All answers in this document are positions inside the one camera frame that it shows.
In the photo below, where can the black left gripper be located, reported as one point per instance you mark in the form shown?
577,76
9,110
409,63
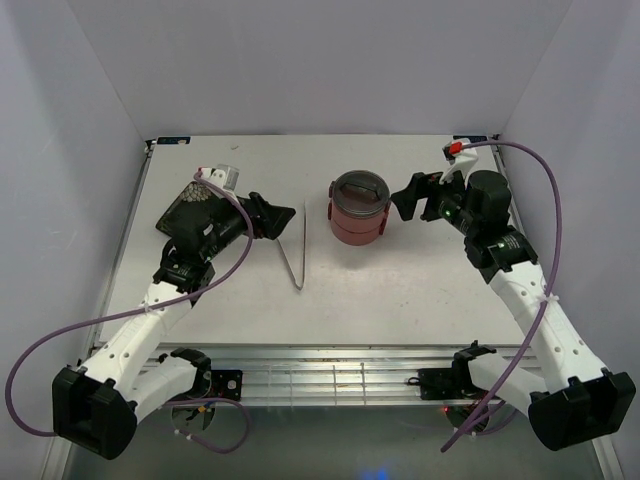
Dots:
272,219

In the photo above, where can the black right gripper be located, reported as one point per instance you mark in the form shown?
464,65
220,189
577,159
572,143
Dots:
422,186

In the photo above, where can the pink lunch bowl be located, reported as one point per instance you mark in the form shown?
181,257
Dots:
357,221
359,238

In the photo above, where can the metal serving tongs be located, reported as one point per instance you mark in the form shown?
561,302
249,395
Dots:
294,257

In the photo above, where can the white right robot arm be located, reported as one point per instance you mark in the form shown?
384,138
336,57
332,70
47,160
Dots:
576,397

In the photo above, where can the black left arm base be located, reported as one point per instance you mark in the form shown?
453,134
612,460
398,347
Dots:
225,383

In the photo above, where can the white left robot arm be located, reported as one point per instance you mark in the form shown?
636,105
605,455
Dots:
99,404

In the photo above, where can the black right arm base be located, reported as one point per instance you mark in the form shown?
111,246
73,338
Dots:
441,384

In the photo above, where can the black floral rectangular plate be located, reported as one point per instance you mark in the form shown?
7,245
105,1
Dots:
190,213

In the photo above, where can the blue table label right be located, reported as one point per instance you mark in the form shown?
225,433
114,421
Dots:
470,138

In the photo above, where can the blue table label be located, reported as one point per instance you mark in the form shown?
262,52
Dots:
470,138
173,140

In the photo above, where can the blue table label left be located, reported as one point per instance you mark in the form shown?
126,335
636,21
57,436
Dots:
173,140

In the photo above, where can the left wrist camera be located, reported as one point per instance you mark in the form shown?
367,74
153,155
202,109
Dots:
223,176

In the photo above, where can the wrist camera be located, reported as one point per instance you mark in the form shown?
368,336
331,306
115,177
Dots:
223,176
461,157

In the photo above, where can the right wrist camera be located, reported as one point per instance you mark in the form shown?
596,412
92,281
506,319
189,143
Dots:
461,157

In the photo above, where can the aluminium front rail frame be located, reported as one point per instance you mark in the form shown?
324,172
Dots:
272,377

